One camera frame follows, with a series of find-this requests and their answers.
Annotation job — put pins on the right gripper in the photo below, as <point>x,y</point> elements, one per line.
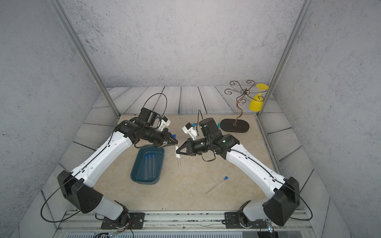
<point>191,150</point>

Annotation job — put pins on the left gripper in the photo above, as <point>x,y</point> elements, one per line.
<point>166,137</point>

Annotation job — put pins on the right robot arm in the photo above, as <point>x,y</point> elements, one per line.
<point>283,193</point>

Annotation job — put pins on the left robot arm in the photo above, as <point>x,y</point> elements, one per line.
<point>77,185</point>

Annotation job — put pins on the teal plastic tray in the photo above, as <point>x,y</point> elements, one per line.
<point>137,173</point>

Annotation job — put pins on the black metal cup stand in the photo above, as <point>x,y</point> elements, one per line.
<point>238,125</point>

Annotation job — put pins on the yellow plastic goblet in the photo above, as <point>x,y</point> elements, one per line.
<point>257,101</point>

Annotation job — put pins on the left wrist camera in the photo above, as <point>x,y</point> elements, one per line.
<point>150,119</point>

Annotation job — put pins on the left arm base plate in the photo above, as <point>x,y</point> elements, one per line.
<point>133,221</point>

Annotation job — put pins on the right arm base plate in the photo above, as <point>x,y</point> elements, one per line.
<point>237,220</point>

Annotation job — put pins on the aluminium front rail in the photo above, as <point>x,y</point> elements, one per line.
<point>182,224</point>

